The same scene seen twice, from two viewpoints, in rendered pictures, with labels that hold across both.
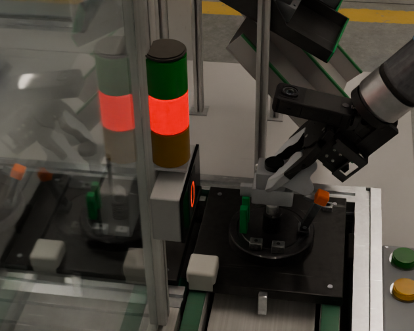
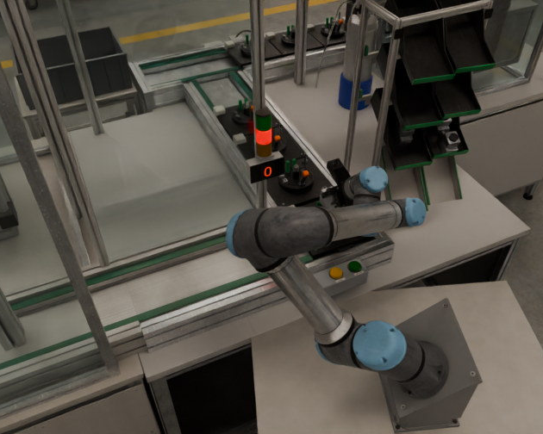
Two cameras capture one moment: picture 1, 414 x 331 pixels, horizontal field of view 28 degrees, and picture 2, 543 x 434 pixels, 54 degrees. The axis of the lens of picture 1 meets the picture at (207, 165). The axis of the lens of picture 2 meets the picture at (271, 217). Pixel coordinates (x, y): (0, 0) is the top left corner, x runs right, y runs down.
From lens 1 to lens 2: 120 cm
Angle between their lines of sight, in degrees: 42
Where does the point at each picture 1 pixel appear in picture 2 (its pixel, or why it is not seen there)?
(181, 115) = (261, 138)
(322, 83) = (420, 186)
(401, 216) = (409, 268)
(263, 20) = (378, 135)
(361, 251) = (346, 252)
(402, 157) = (453, 252)
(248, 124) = not seen: hidden behind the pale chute
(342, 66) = (456, 189)
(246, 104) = not seen: hidden behind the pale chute
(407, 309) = (326, 278)
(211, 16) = not seen: outside the picture
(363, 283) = (328, 259)
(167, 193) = (251, 162)
